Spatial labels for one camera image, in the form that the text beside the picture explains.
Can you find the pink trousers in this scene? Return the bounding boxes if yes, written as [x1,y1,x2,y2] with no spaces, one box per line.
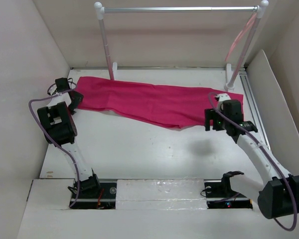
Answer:
[76,76,244,130]

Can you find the white clothes rack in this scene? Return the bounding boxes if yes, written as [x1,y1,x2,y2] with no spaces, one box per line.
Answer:
[93,0,270,115]

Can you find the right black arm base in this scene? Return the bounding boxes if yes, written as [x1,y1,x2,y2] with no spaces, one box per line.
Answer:
[200,171,253,209]

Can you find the pink plastic hanger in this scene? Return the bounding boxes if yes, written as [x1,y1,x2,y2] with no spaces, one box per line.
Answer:
[225,13,256,62]

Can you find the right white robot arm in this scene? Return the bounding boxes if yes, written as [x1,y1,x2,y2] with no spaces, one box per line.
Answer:
[204,92,299,220]

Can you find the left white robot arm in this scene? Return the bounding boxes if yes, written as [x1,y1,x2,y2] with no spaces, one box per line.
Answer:
[37,78,101,198]

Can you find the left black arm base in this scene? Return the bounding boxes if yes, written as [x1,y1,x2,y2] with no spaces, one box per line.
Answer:
[68,180,117,210]

